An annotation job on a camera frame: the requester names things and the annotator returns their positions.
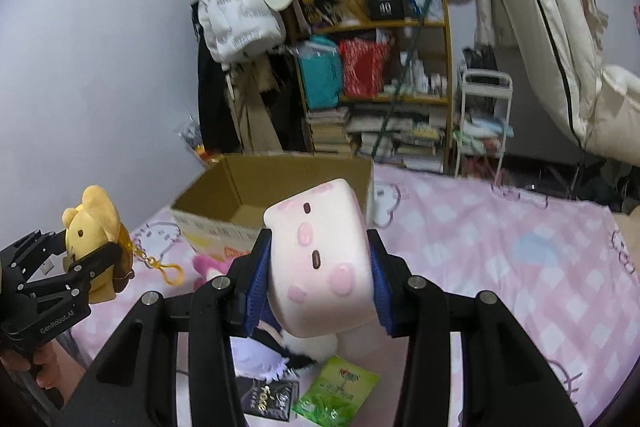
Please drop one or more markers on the purple-haired doll plush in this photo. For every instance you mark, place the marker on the purple-haired doll plush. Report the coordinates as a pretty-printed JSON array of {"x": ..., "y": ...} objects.
[{"x": 269, "y": 354}]

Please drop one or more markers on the stack of books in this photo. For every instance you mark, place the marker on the stack of books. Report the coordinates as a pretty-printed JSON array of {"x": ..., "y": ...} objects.
[{"x": 408, "y": 135}]

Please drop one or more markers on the green tissue pack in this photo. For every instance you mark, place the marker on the green tissue pack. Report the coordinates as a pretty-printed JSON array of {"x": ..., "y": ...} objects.
[{"x": 336, "y": 395}]

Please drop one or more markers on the black tissue pack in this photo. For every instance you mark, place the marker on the black tissue pack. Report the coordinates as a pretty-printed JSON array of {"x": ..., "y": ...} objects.
[{"x": 273, "y": 400}]

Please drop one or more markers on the teal bag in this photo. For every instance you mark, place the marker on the teal bag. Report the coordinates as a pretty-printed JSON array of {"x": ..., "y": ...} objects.
[{"x": 322, "y": 72}]

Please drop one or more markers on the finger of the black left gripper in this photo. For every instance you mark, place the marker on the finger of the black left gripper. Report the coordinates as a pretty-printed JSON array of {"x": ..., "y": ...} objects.
[
  {"x": 21, "y": 259},
  {"x": 82, "y": 269}
]

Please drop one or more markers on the white metal cart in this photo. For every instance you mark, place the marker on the white metal cart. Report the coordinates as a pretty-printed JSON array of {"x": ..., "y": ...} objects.
[{"x": 483, "y": 123}]

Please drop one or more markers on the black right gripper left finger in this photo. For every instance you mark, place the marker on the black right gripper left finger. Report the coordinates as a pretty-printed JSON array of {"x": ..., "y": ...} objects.
[{"x": 132, "y": 380}]

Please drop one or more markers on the pink bear plush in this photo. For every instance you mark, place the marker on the pink bear plush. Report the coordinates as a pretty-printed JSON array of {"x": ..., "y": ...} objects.
[{"x": 208, "y": 268}]

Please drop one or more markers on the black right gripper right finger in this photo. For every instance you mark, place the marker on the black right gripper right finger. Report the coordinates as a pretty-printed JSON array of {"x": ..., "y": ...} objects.
[{"x": 506, "y": 381}]

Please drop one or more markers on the pink hello kitty bedsheet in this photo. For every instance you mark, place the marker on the pink hello kitty bedsheet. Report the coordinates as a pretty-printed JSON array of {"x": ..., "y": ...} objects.
[{"x": 565, "y": 269}]

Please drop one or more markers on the open cardboard box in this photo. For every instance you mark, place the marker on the open cardboard box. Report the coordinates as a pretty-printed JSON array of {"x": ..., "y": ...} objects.
[{"x": 220, "y": 213}]

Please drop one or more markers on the wooden bookshelf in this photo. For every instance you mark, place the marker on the wooden bookshelf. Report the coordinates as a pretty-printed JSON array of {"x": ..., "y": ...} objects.
[{"x": 418, "y": 69}]

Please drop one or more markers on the white pink-spotted cube plush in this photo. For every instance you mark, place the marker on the white pink-spotted cube plush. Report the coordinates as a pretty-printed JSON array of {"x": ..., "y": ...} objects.
[{"x": 320, "y": 275}]

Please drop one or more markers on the cream hanging duvet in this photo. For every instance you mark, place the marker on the cream hanging duvet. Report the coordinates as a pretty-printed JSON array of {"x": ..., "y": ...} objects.
[{"x": 594, "y": 104}]

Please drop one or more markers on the black box on shelf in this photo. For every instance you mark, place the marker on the black box on shelf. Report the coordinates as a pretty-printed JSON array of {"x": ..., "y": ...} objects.
[{"x": 386, "y": 9}]

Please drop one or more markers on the yellow bear plush keychain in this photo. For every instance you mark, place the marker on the yellow bear plush keychain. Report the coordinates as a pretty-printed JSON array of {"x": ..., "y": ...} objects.
[{"x": 95, "y": 223}]

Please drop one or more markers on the person's left hand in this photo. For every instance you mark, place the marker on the person's left hand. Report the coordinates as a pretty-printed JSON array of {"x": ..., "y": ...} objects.
[{"x": 58, "y": 369}]

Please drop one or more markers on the red patterned bag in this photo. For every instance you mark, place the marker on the red patterned bag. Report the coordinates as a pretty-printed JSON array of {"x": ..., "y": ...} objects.
[{"x": 363, "y": 65}]

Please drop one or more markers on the white puffer jacket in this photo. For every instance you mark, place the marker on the white puffer jacket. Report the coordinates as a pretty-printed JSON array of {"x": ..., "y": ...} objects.
[{"x": 237, "y": 31}]

